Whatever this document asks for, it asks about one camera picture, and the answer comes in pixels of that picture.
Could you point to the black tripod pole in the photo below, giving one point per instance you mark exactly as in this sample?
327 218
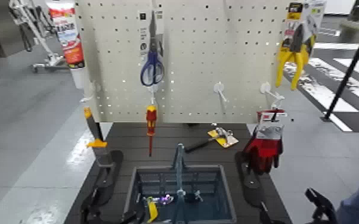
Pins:
348 68

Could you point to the white wheeled equipment stand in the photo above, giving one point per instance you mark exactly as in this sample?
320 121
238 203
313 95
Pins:
35 28

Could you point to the red gloves with card label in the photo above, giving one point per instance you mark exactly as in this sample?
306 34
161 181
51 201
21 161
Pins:
265 147

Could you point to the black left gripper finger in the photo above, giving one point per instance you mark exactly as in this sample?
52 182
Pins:
90 209
112 181

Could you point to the white pegboard hook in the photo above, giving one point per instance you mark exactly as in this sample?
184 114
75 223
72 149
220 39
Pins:
92 87
267 88
152 90
219 88

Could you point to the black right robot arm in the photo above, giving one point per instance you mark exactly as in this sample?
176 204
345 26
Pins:
322 206

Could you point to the yellow grey bar clamp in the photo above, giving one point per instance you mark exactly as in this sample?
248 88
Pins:
99 153

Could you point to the red white sealant cartridge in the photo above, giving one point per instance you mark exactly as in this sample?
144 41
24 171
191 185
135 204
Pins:
70 34

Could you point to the red yellow screwdriver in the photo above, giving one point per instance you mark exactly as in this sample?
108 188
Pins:
151 120

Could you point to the cream perforated pegboard panel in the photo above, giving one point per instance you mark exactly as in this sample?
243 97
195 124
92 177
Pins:
198 62

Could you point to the yellow plastic item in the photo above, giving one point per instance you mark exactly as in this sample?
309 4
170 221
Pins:
152 211

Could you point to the shiny purple item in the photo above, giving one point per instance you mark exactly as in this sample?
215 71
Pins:
166 199

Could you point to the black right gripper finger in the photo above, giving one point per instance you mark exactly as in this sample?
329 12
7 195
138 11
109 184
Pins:
251 190
265 217

